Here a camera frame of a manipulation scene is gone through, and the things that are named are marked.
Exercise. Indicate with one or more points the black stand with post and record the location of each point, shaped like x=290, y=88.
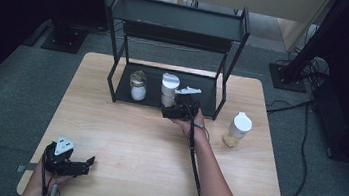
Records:
x=287, y=79

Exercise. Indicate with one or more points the dark curtain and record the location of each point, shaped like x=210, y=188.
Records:
x=12, y=7

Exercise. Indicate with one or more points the person's right hand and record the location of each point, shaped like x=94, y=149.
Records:
x=194, y=125

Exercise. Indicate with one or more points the glass jar of white powder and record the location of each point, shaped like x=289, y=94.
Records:
x=138, y=88

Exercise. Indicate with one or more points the beige cabinet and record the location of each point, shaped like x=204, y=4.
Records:
x=258, y=1

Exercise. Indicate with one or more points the black metal shelf rack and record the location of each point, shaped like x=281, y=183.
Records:
x=178, y=21

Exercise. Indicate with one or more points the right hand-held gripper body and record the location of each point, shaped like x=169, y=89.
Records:
x=184, y=107

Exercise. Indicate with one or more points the white-lidded jar of pale powder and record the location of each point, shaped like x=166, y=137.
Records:
x=170, y=85

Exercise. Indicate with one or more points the person's left hand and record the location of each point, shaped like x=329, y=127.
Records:
x=39, y=175

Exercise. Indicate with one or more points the white-lidded jar of yellow grains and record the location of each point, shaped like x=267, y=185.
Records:
x=239, y=127

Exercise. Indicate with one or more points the black stand base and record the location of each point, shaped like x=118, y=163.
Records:
x=65, y=40

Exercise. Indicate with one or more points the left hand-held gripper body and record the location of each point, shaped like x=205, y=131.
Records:
x=60, y=159

